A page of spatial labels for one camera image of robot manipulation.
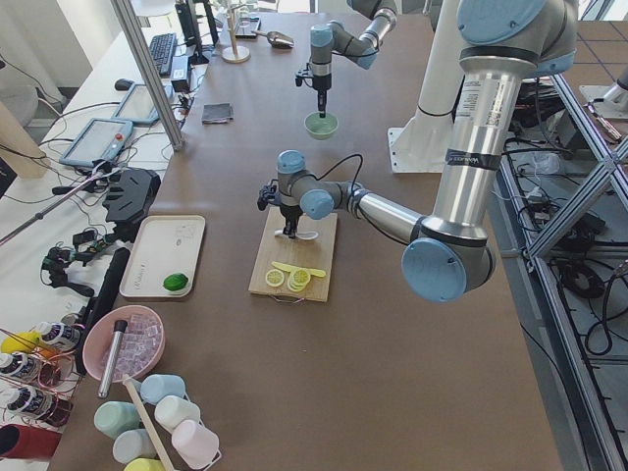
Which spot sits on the black keyboard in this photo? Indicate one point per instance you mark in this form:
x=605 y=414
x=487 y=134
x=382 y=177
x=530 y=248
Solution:
x=162 y=48

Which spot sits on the far teach pendant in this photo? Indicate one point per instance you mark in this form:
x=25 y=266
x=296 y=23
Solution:
x=137 y=106

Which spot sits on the yellow cup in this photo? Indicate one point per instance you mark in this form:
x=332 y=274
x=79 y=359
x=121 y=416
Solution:
x=145 y=464

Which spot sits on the white cup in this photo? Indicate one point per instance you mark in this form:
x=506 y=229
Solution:
x=172 y=410

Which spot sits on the red can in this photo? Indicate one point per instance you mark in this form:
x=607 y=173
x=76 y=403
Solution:
x=29 y=443

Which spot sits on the bamboo cutting board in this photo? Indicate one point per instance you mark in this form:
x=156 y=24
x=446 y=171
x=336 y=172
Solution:
x=317 y=253

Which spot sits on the white ceramic spoon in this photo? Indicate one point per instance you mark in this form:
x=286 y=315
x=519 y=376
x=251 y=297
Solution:
x=301 y=236

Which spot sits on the teach pendant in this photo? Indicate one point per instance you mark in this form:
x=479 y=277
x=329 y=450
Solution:
x=100 y=139
x=137 y=106

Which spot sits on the metal scoop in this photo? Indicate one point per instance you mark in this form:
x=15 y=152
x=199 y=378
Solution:
x=276 y=39

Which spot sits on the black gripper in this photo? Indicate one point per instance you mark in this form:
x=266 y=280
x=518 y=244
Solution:
x=288 y=212
x=321 y=83

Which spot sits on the green lime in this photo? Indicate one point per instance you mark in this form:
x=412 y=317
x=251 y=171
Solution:
x=175 y=282

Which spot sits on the mint green cup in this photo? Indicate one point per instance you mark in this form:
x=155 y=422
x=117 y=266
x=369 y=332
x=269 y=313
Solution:
x=113 y=418

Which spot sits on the green bowl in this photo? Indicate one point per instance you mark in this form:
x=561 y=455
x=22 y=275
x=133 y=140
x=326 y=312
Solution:
x=321 y=128

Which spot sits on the single lemon slice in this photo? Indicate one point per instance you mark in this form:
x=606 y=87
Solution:
x=274 y=278

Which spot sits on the wooden stand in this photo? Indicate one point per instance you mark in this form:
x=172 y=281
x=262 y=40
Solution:
x=231 y=51

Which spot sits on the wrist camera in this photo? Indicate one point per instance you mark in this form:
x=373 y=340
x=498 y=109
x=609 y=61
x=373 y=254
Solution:
x=304 y=76
x=267 y=193

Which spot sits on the pink ribbed bowl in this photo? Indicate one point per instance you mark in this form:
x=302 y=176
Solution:
x=142 y=345

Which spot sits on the yellow plastic knife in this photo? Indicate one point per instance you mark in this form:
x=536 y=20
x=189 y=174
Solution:
x=291 y=268

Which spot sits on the near teach pendant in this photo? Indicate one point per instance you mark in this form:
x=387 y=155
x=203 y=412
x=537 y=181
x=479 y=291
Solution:
x=100 y=139

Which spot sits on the black box with white lettering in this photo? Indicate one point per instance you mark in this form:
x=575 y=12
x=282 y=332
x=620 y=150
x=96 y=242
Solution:
x=248 y=30

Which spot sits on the grey blue cup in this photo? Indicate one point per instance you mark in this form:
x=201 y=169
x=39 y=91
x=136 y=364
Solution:
x=131 y=445

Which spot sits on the black long bar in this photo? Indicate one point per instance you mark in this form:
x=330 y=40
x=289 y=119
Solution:
x=102 y=304

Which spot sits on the aluminium frame post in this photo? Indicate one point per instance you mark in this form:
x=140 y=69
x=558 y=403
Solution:
x=132 y=30

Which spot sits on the front stacked lemon slice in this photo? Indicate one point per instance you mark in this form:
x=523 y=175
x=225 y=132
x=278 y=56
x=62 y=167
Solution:
x=301 y=275

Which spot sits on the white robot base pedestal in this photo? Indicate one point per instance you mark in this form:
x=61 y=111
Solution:
x=420 y=146

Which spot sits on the cream rabbit tray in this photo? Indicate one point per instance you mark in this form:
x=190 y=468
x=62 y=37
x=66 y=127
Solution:
x=165 y=244

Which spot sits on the bottle with white label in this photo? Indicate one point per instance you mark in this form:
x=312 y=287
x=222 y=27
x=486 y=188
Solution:
x=58 y=335

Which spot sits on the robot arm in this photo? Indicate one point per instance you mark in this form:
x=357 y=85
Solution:
x=482 y=52
x=332 y=38

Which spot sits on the light blue cup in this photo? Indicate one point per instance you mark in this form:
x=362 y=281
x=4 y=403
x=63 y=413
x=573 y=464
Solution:
x=155 y=387

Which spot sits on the pink cup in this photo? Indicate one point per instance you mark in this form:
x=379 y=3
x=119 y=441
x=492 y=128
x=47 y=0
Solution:
x=197 y=445

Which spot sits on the wooden stick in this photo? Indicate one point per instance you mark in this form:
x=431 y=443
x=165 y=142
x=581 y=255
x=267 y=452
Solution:
x=148 y=425

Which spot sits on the grey folded cloth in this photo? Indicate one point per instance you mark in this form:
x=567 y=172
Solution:
x=219 y=113

